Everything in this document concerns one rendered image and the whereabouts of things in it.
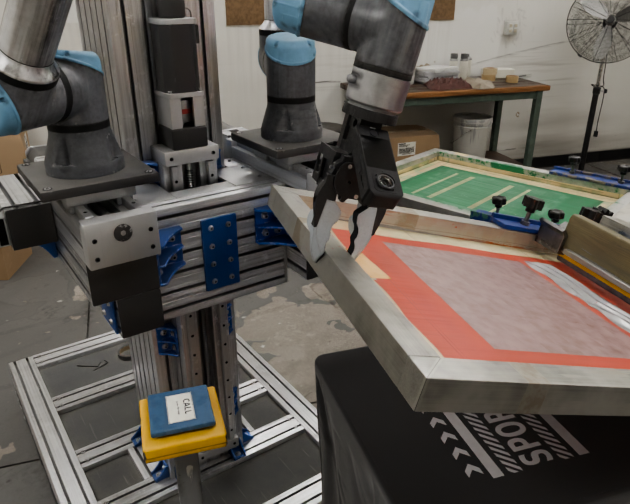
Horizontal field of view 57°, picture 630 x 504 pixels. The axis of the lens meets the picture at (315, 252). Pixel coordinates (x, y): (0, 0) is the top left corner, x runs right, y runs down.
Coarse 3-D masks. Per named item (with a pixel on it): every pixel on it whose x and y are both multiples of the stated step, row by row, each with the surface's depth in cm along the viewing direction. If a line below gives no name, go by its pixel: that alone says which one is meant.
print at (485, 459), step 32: (448, 416) 97; (480, 416) 97; (512, 416) 97; (544, 416) 97; (448, 448) 90; (480, 448) 90; (512, 448) 90; (544, 448) 90; (576, 448) 90; (480, 480) 84
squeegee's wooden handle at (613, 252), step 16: (576, 224) 114; (592, 224) 111; (576, 240) 113; (592, 240) 110; (608, 240) 107; (624, 240) 104; (592, 256) 109; (608, 256) 106; (624, 256) 103; (624, 272) 103
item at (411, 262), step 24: (384, 240) 102; (408, 240) 106; (384, 264) 90; (408, 264) 93; (432, 264) 96; (456, 264) 100; (480, 264) 103; (504, 264) 107; (552, 264) 117; (456, 288) 88; (480, 288) 91; (504, 288) 94; (528, 288) 98; (552, 288) 101; (600, 288) 109
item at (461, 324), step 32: (384, 288) 81; (416, 288) 84; (448, 288) 87; (416, 320) 73; (448, 320) 76; (480, 320) 79; (512, 320) 82; (544, 320) 85; (576, 320) 89; (608, 320) 93; (448, 352) 67; (480, 352) 69; (512, 352) 72; (544, 352) 74; (576, 352) 77; (608, 352) 80
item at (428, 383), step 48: (288, 192) 101; (336, 240) 83; (480, 240) 118; (528, 240) 122; (336, 288) 73; (384, 336) 61; (432, 384) 53; (480, 384) 55; (528, 384) 57; (576, 384) 60; (624, 384) 63
